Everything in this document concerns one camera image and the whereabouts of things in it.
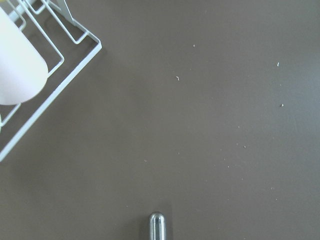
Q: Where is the white cup on rack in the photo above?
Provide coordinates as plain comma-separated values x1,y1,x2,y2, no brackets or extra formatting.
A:
0,10,49,105

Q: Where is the white cup drying rack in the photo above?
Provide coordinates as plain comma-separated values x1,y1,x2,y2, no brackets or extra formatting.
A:
0,0,102,162

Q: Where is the steel muddler black tip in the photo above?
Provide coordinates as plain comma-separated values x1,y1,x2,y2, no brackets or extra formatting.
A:
149,212,167,240

